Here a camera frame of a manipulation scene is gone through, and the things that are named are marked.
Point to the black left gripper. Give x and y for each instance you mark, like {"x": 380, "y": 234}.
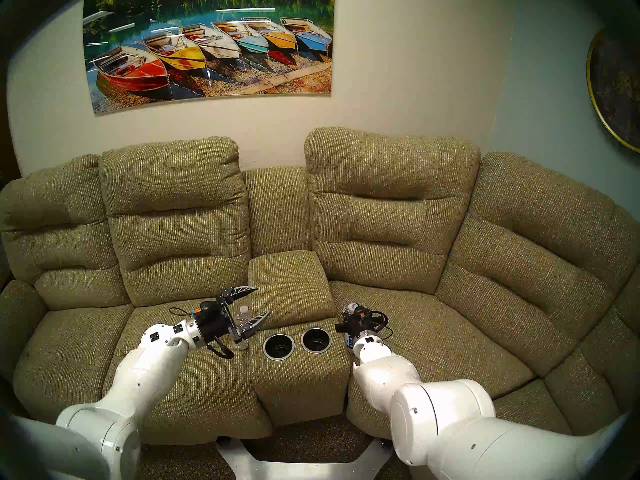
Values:
{"x": 214, "y": 321}

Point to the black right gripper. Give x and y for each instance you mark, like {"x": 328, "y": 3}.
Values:
{"x": 364, "y": 324}

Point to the small clear water bottle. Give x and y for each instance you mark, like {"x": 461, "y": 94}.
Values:
{"x": 243, "y": 315}

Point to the clear bottle red blue label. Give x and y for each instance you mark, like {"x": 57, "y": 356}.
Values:
{"x": 351, "y": 308}

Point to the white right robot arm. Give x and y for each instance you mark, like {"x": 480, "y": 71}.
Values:
{"x": 450, "y": 424}

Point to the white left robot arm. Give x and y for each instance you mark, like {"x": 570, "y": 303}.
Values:
{"x": 140, "y": 374}

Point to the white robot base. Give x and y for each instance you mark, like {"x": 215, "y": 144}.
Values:
{"x": 295, "y": 471}

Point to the silver-rimmed black cup holder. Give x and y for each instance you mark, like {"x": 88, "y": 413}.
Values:
{"x": 316, "y": 340}
{"x": 278, "y": 346}

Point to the green fabric sofa console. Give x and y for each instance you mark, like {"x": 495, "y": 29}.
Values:
{"x": 290, "y": 279}

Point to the green fabric sectional sofa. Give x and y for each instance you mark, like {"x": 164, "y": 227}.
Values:
{"x": 390, "y": 214}

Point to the colourful boats wall picture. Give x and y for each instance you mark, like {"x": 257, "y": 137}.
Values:
{"x": 210, "y": 49}

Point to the round gold-rimmed wall decor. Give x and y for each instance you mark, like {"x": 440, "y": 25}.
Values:
{"x": 617, "y": 89}

